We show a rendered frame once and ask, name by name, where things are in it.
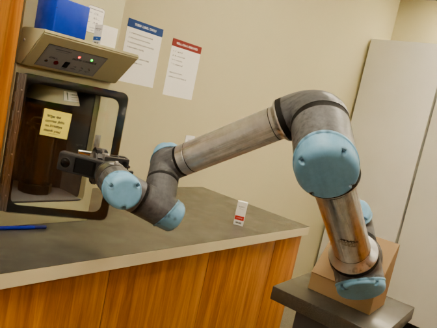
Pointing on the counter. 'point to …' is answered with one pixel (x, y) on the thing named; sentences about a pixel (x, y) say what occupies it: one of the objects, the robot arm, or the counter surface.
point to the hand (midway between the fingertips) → (90, 159)
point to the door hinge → (9, 129)
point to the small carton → (105, 36)
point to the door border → (12, 140)
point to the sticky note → (55, 123)
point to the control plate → (51, 52)
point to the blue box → (62, 17)
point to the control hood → (114, 56)
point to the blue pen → (23, 227)
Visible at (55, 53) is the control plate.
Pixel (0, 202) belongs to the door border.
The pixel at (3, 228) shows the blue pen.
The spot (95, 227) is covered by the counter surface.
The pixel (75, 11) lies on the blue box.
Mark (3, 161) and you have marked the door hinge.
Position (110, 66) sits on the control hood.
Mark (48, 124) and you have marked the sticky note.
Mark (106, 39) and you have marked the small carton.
